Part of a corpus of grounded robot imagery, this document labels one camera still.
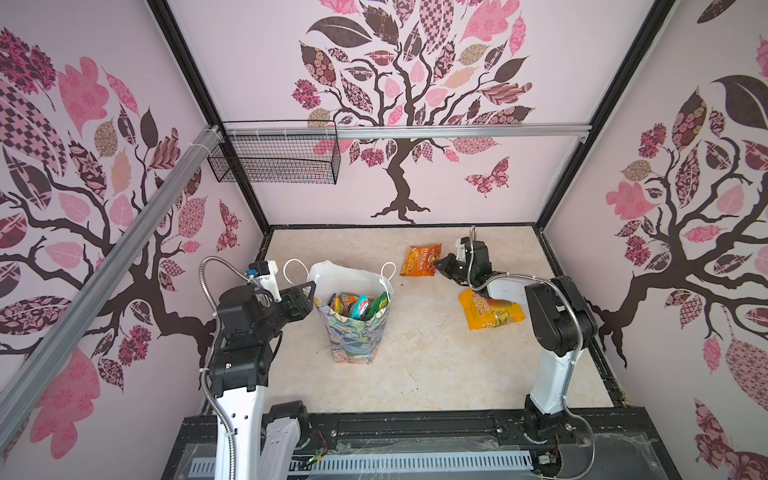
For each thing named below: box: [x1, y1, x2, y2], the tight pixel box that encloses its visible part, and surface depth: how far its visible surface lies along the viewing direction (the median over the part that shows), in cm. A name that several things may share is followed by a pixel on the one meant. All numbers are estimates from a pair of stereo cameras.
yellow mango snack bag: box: [459, 289, 526, 330], surface depth 93 cm
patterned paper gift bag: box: [284, 258, 397, 364], surface depth 77 cm
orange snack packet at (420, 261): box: [400, 243, 442, 277], surface depth 105 cm
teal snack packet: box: [350, 294, 369, 320], surface depth 75 cm
